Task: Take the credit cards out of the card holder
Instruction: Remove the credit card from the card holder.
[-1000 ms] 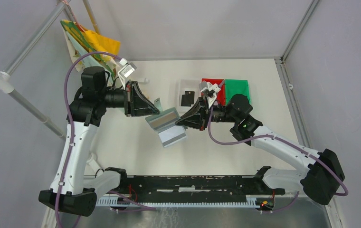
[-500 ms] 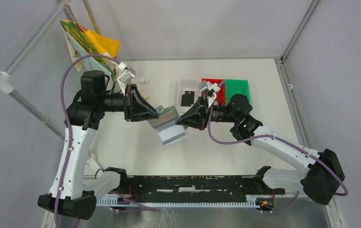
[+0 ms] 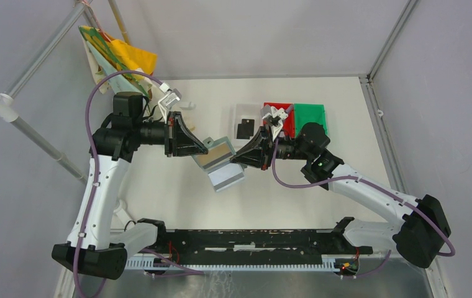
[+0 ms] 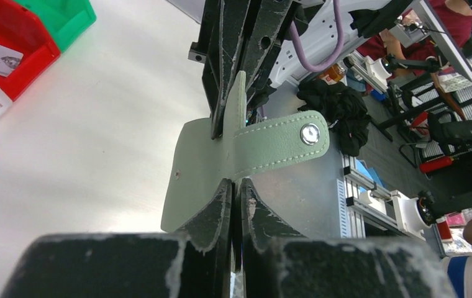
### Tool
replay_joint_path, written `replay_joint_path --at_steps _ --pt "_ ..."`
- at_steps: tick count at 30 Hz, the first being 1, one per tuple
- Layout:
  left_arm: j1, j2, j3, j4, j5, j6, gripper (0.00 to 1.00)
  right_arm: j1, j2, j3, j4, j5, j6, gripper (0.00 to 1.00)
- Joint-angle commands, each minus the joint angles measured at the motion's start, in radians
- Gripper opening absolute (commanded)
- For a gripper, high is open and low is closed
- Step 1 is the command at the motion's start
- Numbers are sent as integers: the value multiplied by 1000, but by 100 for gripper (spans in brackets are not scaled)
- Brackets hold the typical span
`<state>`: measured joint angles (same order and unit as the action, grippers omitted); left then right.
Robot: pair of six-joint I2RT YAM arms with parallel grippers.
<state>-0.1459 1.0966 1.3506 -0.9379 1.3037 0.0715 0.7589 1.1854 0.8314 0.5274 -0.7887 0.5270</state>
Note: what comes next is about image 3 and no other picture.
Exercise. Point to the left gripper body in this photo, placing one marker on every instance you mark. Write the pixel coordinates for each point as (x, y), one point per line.
(169, 133)

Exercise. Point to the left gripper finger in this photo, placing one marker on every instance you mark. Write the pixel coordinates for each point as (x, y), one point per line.
(186, 136)
(188, 149)

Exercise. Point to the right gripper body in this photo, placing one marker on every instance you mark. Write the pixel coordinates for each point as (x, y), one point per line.
(268, 147)

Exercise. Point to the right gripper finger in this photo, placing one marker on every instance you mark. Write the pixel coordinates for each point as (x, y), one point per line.
(257, 143)
(250, 158)

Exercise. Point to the black credit card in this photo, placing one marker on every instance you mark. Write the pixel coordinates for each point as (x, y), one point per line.
(245, 131)

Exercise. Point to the dark grey credit card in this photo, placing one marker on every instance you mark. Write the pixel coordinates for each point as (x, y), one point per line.
(248, 123)

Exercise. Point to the green leather card holder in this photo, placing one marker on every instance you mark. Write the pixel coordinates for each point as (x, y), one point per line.
(215, 158)

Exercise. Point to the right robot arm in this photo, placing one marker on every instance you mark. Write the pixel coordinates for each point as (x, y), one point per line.
(417, 228)

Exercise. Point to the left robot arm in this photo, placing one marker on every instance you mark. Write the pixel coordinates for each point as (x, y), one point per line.
(90, 248)

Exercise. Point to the red plastic bin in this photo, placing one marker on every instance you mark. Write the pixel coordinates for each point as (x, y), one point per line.
(285, 130)

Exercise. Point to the clear plastic bin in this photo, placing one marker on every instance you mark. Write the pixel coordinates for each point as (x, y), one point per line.
(244, 111)

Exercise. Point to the green plastic bin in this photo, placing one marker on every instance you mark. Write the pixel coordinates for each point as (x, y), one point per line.
(305, 113)

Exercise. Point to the patterned cloth bags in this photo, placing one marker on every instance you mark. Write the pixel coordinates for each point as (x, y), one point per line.
(107, 55)

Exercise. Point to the white pipe pole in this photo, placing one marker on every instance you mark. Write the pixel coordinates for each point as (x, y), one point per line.
(9, 115)

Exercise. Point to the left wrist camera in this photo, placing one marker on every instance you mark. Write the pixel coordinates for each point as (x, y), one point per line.
(169, 99)

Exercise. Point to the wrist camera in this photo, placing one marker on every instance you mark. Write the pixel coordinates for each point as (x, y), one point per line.
(169, 99)
(274, 118)

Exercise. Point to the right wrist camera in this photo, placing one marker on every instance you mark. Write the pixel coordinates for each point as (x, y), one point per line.
(274, 118)

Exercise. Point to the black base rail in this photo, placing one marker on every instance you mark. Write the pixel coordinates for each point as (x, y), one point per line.
(254, 247)

